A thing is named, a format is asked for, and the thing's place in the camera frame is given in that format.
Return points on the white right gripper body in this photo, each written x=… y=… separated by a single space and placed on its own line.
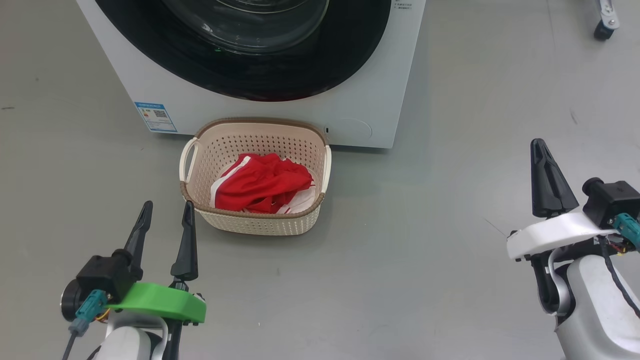
x=555 y=232

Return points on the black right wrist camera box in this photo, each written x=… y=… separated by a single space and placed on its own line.
x=612 y=200

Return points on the blue white energy label sticker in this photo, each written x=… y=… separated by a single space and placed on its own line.
x=156 y=116

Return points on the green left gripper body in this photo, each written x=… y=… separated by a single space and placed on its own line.
x=160 y=300

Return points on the round glass washing machine door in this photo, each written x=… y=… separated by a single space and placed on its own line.
x=250 y=75

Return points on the white washing machine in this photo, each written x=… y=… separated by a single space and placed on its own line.
x=350 y=100

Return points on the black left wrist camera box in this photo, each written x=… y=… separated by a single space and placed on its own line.
x=105 y=275

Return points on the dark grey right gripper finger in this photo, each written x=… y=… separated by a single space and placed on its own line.
x=539 y=185
x=560 y=195

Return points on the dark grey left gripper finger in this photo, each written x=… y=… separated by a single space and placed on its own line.
x=187 y=250
x=139 y=235

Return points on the grey wheeled metal stand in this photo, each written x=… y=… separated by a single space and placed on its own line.
x=606 y=20

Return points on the cream perforated laundry basket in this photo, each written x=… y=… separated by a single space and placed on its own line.
x=260 y=140

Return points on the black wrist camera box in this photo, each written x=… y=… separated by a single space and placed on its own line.
x=105 y=275
x=612 y=200

